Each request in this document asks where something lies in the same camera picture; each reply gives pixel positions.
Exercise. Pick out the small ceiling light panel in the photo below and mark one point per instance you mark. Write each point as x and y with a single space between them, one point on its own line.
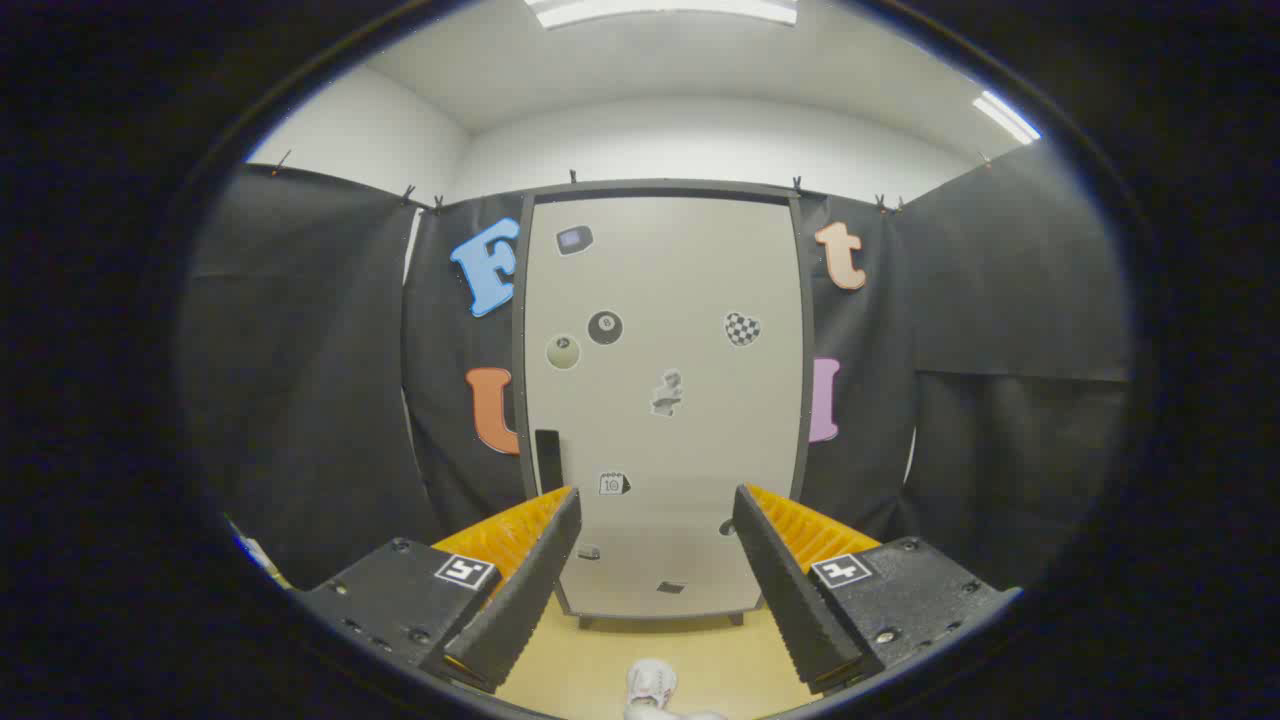
1005 117

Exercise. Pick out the grey shoe cabinet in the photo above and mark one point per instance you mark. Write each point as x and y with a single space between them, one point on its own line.
660 187

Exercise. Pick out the black backdrop cloth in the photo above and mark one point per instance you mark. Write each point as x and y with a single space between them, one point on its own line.
300 400

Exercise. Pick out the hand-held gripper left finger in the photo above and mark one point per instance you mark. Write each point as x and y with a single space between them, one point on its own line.
525 590

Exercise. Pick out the row of cloth clips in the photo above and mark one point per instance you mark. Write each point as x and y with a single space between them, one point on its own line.
573 177

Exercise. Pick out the white shoe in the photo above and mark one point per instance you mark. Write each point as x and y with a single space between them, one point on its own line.
650 685

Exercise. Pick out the long ceiling light panel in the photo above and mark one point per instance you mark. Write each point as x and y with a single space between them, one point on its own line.
660 10

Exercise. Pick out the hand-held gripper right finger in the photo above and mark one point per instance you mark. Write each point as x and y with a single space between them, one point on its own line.
790 590

